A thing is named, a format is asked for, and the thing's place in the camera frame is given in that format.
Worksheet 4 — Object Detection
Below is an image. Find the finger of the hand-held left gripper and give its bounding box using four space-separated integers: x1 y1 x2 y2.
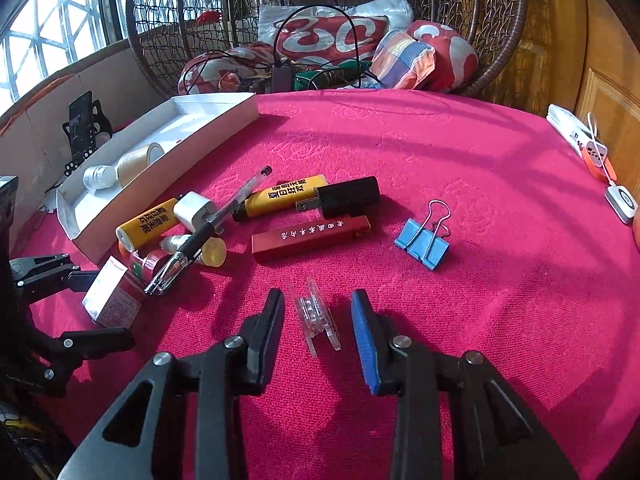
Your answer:
25 327 136 398
9 254 101 306

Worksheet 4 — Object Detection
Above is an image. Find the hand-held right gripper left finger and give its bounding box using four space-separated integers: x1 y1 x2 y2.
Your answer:
56 288 286 480

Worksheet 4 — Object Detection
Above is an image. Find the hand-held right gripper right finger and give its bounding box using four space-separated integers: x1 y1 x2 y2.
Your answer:
350 289 581 480

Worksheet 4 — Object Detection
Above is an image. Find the clear plastic clip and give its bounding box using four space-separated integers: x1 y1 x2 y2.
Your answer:
290 277 342 357

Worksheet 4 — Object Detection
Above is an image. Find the small red white box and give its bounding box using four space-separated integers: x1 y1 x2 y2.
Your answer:
81 256 146 328

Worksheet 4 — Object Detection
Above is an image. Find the small amber bottle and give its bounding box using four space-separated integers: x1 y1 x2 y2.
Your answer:
160 235 227 267

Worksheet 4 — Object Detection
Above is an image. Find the red lighter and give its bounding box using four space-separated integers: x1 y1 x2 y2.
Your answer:
251 216 372 262

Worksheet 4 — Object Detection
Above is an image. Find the small red round tin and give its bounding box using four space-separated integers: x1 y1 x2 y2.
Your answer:
128 247 173 283

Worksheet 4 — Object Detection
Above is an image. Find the white charger plug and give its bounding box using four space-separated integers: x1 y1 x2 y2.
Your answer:
173 191 223 236

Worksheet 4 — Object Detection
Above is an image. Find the white cardboard box tray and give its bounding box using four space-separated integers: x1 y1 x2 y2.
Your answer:
56 92 258 263

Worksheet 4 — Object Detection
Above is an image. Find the small white bottle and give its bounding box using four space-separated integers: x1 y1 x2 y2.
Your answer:
83 165 118 191

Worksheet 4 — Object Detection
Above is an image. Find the yellow lighter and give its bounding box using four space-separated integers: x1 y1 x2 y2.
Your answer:
231 174 328 223
116 198 178 255

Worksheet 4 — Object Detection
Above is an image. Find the black gel pen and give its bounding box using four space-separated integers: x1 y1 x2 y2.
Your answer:
144 165 273 296

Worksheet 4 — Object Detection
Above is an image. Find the blue binder clip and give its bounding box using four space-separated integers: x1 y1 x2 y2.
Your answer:
393 200 451 271

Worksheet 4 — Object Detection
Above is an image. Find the black smartphone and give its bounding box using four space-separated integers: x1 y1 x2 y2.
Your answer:
68 91 96 158

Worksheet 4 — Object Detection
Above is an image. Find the beige tape roll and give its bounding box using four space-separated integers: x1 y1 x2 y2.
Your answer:
116 143 165 186

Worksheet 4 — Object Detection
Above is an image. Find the black phone stand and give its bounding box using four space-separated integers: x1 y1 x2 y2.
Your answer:
62 100 113 178

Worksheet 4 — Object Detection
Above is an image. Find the window with metal grille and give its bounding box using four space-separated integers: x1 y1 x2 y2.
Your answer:
0 0 131 106

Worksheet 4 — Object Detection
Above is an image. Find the wicker hanging chair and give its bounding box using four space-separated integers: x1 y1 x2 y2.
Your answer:
126 0 529 98

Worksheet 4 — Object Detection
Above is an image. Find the green cloth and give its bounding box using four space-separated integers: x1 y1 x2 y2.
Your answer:
295 60 371 92

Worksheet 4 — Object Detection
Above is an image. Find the dark power adapter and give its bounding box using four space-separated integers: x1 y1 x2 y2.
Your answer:
271 57 296 93

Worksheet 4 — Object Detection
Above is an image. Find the red white seat cushion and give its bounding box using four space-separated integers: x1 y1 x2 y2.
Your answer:
182 45 276 96

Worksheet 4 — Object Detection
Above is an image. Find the plaid pillow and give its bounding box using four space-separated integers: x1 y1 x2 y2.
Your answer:
371 30 437 91

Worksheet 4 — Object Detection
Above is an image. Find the red white patterned cushion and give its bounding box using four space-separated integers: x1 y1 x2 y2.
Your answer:
275 16 390 66

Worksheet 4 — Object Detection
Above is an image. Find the white square button device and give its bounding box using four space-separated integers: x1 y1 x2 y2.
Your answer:
605 185 638 224

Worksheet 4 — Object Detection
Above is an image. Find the white power strip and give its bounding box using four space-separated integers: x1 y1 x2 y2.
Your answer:
546 104 608 158

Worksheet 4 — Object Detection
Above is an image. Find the red white round cushion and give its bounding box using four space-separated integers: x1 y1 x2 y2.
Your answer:
407 20 480 93

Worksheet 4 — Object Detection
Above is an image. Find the white pillow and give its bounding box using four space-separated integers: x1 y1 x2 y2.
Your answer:
257 0 415 43

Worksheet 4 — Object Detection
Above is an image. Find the wooden door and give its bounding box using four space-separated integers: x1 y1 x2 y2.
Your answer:
542 0 640 196

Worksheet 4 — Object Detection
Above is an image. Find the black cable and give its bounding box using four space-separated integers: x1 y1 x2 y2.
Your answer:
180 5 381 96

